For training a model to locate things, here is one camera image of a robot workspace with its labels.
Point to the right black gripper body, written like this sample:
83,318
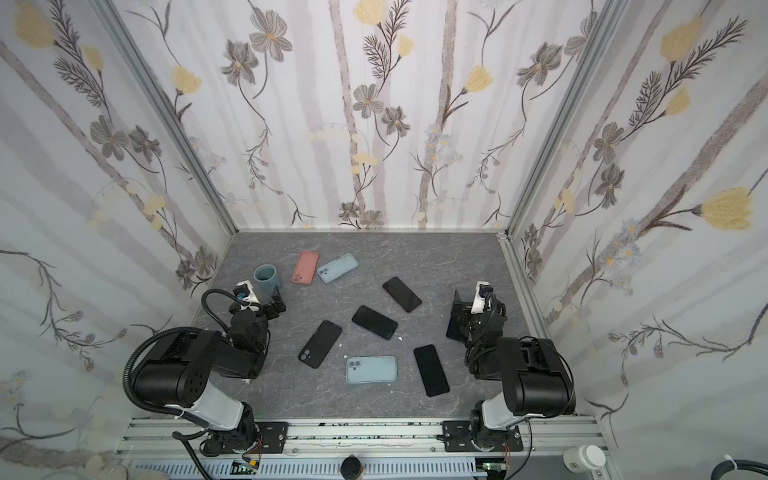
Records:
459,318

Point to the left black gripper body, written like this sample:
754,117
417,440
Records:
267,306

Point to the black phone case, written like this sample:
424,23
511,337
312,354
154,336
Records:
314,352

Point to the black phone purple edge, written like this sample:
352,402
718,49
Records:
431,370

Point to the light blue case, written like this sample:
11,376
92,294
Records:
337,268
371,369

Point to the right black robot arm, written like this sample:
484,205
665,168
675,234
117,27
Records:
536,382

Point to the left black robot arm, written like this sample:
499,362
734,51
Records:
169,374

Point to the pink phone case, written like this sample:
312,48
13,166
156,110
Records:
305,268

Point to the black phone blue edge far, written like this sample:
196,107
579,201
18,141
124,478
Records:
402,294

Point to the black phone blue edge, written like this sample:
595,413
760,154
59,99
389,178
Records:
402,294
375,322

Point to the black phone blue edge middle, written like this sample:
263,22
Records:
375,322

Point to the teal ceramic cup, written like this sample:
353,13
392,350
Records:
266,279

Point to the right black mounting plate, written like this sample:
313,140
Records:
463,436

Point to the black mounting plate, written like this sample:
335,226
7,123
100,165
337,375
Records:
463,436
273,437

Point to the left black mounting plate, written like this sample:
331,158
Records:
273,437

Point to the white round cap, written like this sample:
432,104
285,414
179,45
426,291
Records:
584,459

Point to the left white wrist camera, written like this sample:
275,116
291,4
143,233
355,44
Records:
245,294

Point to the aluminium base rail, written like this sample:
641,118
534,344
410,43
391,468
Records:
407,448

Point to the black knob on rail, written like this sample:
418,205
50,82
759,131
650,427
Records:
352,468

